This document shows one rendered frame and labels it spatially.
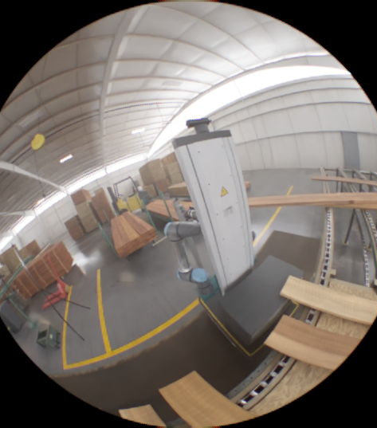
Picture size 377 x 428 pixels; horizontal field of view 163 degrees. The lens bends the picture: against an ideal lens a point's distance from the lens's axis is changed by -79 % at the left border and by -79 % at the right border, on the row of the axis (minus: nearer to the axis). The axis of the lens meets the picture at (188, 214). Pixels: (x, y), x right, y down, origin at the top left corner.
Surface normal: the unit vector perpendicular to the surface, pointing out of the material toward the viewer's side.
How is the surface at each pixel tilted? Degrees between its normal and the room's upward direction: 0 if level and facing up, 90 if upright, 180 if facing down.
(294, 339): 0
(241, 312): 0
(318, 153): 91
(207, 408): 0
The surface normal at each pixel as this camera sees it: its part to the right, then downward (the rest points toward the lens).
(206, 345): -0.32, -0.88
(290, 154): -0.75, 0.46
